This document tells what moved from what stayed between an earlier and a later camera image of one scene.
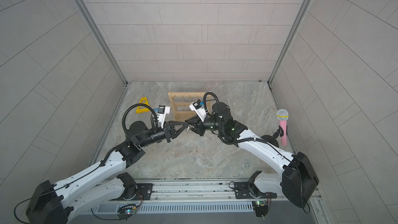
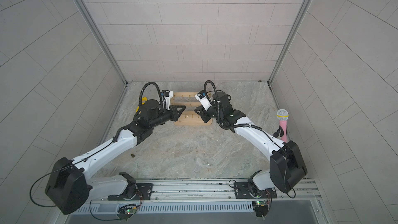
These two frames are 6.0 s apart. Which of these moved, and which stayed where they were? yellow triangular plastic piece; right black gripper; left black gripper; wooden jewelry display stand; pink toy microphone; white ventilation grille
Moved: right black gripper; left black gripper
Stayed: wooden jewelry display stand; pink toy microphone; yellow triangular plastic piece; white ventilation grille
